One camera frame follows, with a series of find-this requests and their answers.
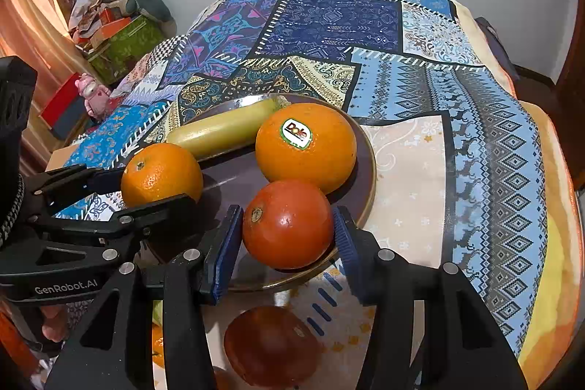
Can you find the long yellow-green banana piece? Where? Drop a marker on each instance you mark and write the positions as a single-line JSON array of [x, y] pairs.
[[226, 127]]

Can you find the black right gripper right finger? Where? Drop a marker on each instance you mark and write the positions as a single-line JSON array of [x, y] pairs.
[[431, 328]]

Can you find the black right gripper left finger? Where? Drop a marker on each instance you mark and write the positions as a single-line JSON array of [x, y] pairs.
[[111, 347]]

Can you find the cut yellow-green banana piece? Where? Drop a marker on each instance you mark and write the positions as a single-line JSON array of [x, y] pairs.
[[157, 316]]

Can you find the red tomato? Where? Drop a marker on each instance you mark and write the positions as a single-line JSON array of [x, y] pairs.
[[288, 225], [270, 347]]

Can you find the orange curtain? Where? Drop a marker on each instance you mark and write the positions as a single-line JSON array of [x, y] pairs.
[[36, 32]]

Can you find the pile of clothes and boxes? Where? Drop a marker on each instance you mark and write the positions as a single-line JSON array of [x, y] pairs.
[[114, 35]]

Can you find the dark purple ceramic plate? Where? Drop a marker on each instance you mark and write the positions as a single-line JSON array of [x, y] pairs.
[[235, 179]]

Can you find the orange with Dole sticker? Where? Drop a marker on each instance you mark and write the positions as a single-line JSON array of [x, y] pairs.
[[307, 141]]

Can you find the cardboard box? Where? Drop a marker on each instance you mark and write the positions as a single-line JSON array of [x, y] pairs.
[[60, 156]]

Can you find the small mandarin orange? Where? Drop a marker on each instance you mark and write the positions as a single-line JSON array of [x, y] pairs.
[[157, 346]]

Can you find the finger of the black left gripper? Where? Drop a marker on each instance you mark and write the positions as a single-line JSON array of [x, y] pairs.
[[65, 186], [165, 225]]

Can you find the pink plush toy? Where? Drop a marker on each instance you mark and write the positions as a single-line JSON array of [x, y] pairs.
[[95, 96]]

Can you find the brown wooden door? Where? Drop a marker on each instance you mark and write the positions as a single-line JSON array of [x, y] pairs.
[[569, 91]]

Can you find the left human hand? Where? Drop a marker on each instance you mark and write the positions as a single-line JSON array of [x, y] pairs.
[[55, 323]]

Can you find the orange with white sticker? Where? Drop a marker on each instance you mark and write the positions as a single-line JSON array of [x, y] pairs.
[[158, 172]]

